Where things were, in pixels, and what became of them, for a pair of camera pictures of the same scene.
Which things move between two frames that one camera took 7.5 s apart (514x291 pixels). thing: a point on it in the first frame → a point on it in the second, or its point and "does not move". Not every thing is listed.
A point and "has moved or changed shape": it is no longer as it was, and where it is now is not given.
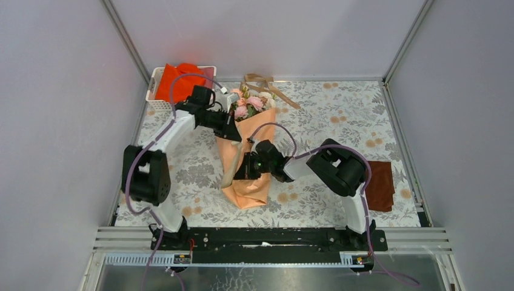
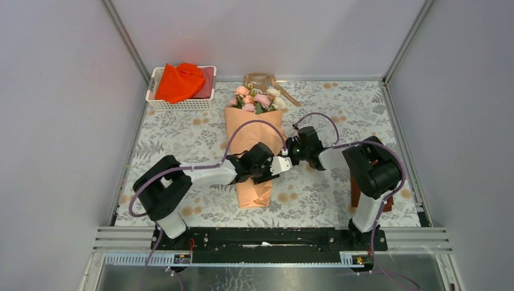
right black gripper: [245, 171] → [290, 142]
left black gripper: [228, 130] → [267, 177]
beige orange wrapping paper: [253, 131] has moved or changed shape
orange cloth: [177, 83] does not move
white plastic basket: [155, 103] does not move
